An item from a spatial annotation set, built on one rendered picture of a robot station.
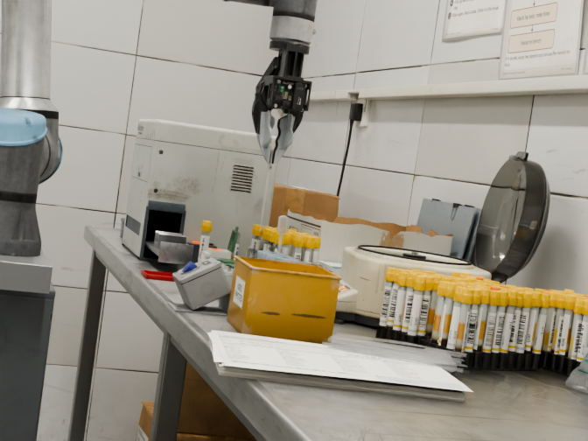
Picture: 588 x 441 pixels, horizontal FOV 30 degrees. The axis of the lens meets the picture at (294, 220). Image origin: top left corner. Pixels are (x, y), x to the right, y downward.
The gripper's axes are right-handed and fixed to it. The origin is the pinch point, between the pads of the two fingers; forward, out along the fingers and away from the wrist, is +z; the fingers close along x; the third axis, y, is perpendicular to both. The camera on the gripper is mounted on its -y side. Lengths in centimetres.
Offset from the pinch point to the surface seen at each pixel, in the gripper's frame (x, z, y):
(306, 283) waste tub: -4.2, 17.2, 43.1
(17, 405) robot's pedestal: -39, 45, 14
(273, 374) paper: -15, 25, 70
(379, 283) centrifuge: 14.4, 18.0, 24.1
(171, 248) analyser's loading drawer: -11.2, 20.7, -22.3
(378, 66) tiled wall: 49, -28, -85
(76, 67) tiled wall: -21, -20, -171
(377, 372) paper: -1, 24, 67
